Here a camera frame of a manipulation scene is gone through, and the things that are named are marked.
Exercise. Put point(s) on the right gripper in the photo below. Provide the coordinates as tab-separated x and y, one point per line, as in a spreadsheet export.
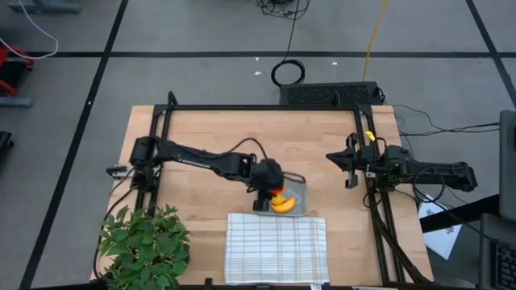
364	159

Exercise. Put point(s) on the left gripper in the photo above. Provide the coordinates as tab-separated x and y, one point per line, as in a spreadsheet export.
261	203

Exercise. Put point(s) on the yellow toy lemon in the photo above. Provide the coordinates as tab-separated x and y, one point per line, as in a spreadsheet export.
279	200

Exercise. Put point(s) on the yellow toy banana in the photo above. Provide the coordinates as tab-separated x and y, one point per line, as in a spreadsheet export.
285	207

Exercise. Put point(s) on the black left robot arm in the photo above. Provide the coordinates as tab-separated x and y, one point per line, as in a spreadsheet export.
201	157

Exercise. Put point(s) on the black arm base connector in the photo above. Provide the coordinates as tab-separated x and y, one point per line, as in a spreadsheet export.
119	171

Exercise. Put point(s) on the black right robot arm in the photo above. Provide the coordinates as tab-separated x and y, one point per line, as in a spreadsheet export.
435	173

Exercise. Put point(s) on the yellow tape tag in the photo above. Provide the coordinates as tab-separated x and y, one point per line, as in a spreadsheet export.
369	135

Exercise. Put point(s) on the grey square plate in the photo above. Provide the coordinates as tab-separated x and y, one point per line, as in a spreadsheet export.
300	197

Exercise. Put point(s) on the white plaid dish towel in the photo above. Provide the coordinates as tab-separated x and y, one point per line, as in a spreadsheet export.
278	249

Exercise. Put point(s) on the black perforated computer case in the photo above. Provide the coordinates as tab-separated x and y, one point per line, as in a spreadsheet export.
330	94

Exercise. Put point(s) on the small black clamp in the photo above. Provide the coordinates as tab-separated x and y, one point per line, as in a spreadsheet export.
208	281

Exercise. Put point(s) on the white paper sheet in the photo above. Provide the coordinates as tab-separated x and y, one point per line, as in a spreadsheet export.
441	229

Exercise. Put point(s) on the green potted plant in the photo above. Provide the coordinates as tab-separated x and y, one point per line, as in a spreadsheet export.
145	247

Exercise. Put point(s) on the black bar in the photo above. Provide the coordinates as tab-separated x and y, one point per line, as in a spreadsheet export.
459	213

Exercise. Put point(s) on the grey flat panel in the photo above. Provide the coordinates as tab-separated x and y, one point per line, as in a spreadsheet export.
508	161

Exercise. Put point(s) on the grey desk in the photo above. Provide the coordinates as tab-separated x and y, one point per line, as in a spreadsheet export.
488	241

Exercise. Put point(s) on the black keyboard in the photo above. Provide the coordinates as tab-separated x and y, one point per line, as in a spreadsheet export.
506	266

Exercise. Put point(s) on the black chair base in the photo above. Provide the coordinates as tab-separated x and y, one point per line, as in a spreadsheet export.
5	139

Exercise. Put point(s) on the red cart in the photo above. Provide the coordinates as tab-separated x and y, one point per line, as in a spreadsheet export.
8	60

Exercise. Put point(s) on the black aluminium table frame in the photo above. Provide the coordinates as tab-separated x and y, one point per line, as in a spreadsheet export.
262	107

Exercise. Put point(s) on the grey metal base plate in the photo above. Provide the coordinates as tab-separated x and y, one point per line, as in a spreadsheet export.
44	6

